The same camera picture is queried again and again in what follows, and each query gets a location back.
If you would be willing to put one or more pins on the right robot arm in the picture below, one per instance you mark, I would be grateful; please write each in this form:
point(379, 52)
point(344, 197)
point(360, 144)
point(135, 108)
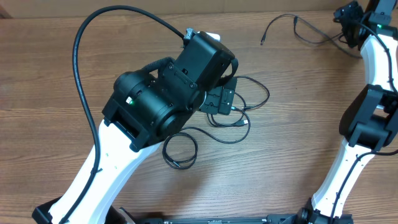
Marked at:
point(370, 122)

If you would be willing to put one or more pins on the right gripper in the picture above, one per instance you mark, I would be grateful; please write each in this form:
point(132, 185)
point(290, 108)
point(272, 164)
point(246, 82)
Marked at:
point(347, 15)

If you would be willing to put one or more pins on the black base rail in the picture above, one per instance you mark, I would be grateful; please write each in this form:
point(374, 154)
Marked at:
point(269, 219)

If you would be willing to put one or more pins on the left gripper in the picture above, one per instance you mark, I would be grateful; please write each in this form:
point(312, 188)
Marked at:
point(209, 104)

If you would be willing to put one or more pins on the cardboard wall panel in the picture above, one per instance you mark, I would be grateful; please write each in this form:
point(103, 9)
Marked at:
point(80, 8)

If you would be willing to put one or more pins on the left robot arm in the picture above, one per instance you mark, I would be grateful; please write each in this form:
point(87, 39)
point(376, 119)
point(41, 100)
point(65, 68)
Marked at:
point(146, 107)

